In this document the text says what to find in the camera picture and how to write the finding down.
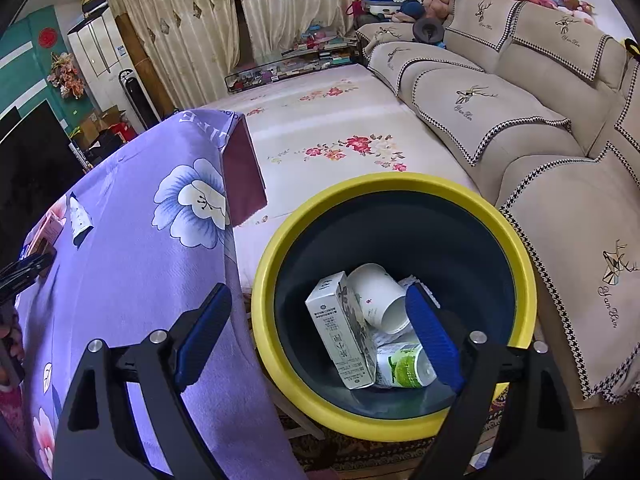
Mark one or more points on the small white paper packet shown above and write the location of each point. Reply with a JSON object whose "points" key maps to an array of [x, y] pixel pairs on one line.
{"points": [[80, 220]]}

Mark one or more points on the white paper towel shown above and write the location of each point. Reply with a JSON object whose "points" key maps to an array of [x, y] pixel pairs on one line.
{"points": [[387, 338]]}

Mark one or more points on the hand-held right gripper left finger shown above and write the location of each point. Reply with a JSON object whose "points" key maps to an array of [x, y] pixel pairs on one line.
{"points": [[205, 330]]}

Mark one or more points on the cardboard box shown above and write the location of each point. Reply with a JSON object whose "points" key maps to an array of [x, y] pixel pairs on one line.
{"points": [[100, 122]]}

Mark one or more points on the green label drink bottle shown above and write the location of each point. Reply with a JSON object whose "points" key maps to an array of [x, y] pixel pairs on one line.
{"points": [[405, 365]]}

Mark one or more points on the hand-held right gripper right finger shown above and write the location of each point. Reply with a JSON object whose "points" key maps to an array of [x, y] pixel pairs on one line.
{"points": [[430, 330]]}

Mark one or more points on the white floral mat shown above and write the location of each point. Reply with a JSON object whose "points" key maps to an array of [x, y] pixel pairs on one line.
{"points": [[325, 120]]}

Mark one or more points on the black tower fan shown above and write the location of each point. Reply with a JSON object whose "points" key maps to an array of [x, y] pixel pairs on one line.
{"points": [[140, 100]]}

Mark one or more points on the white milk carton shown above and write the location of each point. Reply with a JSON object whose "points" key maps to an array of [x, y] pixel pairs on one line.
{"points": [[335, 325]]}

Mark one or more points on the row of books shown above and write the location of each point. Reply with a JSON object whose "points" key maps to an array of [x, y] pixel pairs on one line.
{"points": [[310, 55]]}

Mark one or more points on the dark neck pillow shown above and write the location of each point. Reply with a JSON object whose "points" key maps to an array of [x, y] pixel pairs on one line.
{"points": [[427, 30]]}

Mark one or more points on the white paper cup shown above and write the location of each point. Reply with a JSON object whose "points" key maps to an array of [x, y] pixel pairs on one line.
{"points": [[372, 290]]}

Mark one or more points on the artificial flower bunch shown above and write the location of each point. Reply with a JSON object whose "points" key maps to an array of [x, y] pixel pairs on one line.
{"points": [[67, 75]]}

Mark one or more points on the black television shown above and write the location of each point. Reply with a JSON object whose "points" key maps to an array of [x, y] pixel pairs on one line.
{"points": [[35, 170]]}

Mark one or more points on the beige sofa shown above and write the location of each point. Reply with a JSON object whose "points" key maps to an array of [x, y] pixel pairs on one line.
{"points": [[525, 125]]}

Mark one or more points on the yellow rimmed dark bin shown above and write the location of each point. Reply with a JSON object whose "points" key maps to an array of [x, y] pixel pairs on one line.
{"points": [[390, 225]]}

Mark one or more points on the patterned rug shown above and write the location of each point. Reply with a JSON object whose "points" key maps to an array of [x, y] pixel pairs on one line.
{"points": [[360, 452]]}

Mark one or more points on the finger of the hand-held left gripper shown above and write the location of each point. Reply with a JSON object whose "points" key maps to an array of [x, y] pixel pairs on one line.
{"points": [[25, 269]]}

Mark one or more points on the white standing air conditioner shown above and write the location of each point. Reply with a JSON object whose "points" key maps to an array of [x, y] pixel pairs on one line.
{"points": [[100, 45]]}

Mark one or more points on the pink carton box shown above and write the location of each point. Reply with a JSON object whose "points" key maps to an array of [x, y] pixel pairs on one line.
{"points": [[50, 227]]}

